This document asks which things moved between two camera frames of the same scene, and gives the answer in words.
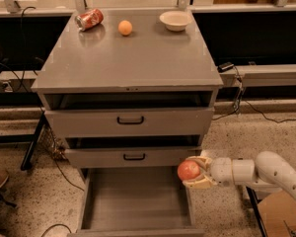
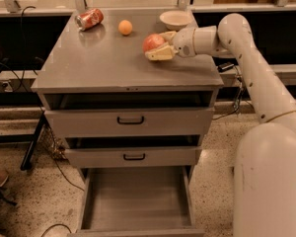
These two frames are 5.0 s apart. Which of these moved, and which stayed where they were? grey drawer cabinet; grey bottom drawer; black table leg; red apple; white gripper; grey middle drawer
Moved: red apple; white gripper
Stayed: grey drawer cabinet; grey middle drawer; grey bottom drawer; black table leg
